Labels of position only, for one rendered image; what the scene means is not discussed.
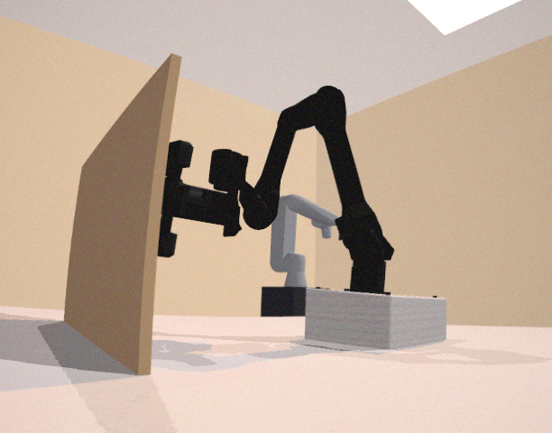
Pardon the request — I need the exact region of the tan flat board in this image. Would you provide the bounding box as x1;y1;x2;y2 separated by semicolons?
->
64;53;182;375

